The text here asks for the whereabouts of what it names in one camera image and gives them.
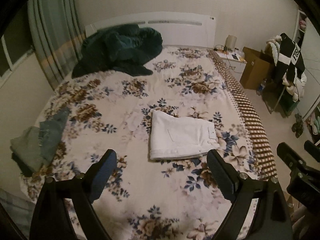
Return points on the grey-green curtain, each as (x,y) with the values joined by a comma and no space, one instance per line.
(57,37)

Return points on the folded grey-green pants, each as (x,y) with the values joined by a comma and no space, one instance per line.
(26,151)

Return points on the dark green blanket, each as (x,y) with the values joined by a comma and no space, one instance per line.
(124,48)

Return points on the folded blue jeans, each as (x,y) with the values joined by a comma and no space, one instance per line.
(50,134)

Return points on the white bedside table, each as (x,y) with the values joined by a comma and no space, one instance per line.
(234,62)

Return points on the floral bed blanket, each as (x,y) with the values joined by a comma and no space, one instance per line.
(156,199)

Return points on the white pants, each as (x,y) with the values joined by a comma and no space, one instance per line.
(180,138)

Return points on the white headboard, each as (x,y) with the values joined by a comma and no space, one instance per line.
(176,28)

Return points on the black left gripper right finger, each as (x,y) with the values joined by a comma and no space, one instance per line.
(225,175)

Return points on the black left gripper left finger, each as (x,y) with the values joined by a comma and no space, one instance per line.
(99,173)

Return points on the brown cardboard box by bed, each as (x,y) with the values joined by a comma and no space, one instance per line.
(257,68)

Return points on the white wardrobe shelf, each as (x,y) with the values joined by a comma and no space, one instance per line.
(307,38)

